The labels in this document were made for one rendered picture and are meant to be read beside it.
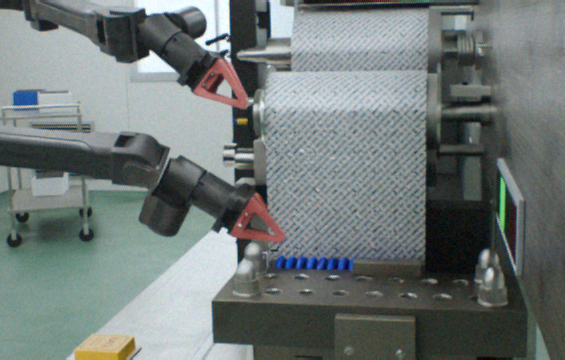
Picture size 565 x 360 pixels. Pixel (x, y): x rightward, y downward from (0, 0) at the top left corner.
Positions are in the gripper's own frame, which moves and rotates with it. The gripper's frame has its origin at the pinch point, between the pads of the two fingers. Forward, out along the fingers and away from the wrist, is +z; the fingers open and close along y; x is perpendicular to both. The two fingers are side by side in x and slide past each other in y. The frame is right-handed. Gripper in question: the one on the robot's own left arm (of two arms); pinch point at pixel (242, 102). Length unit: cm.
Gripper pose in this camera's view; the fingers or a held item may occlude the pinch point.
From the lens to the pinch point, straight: 128.6
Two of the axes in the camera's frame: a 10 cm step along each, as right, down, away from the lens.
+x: 6.0, -7.7, -2.0
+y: -2.3, 0.7, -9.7
